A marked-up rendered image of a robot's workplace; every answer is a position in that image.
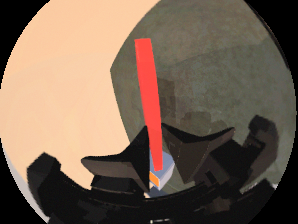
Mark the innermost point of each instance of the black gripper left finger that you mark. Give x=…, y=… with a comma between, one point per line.
x=133, y=162

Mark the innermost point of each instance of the red lid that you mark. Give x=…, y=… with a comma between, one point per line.
x=150, y=98

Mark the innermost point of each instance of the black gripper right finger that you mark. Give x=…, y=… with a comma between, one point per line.
x=189, y=152

